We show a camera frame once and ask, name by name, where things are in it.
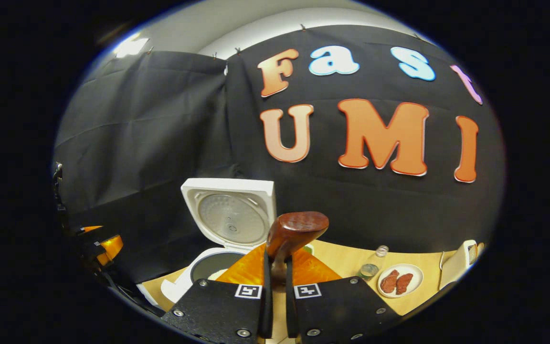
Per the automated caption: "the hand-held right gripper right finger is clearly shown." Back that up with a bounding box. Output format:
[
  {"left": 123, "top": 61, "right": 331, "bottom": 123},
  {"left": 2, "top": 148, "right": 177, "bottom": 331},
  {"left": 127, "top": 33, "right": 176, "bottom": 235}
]
[{"left": 285, "top": 246, "right": 401, "bottom": 344}]

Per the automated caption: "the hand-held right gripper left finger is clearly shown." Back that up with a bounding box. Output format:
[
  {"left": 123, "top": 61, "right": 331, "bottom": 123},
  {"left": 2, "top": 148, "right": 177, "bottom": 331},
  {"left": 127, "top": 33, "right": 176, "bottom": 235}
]
[{"left": 160, "top": 245, "right": 274, "bottom": 344}]

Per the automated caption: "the brown wooden spoon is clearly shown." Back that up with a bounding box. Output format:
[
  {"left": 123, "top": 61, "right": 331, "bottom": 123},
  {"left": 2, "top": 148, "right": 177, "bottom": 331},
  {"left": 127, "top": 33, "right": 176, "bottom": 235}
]
[{"left": 265, "top": 211, "right": 330, "bottom": 282}]

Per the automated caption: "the white rice cooker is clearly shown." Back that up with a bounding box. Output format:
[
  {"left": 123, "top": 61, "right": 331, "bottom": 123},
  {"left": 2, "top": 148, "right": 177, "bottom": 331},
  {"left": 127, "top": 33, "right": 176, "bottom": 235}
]
[{"left": 160, "top": 178, "right": 277, "bottom": 304}]

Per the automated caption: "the clear plastic water bottle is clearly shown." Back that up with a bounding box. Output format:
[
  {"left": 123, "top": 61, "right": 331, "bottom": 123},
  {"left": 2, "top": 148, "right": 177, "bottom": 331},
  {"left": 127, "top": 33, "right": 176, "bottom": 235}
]
[{"left": 356, "top": 245, "right": 390, "bottom": 281}]

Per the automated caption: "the red meat piece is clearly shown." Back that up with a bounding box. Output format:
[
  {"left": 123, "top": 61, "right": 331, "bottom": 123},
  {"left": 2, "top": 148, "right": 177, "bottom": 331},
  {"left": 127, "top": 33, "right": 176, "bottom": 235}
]
[
  {"left": 396, "top": 273, "right": 414, "bottom": 295},
  {"left": 380, "top": 270, "right": 400, "bottom": 293}
]

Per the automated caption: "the white round plate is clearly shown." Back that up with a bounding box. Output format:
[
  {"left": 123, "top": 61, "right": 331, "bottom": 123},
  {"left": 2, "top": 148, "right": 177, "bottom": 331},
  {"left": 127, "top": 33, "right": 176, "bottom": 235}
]
[{"left": 377, "top": 264, "right": 424, "bottom": 299}]

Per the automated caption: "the black backdrop cloth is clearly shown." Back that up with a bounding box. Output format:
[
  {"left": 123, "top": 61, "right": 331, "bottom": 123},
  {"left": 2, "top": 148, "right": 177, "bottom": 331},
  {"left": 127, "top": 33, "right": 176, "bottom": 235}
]
[{"left": 54, "top": 25, "right": 505, "bottom": 287}]

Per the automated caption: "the white toaster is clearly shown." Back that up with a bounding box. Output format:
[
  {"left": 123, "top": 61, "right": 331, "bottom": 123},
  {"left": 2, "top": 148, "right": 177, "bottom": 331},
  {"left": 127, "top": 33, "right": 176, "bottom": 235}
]
[{"left": 439, "top": 240, "right": 478, "bottom": 290}]

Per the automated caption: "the ceiling light panel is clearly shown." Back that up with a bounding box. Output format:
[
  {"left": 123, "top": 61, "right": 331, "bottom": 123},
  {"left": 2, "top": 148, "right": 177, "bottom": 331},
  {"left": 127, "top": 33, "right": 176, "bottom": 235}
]
[{"left": 113, "top": 33, "right": 149, "bottom": 59}]

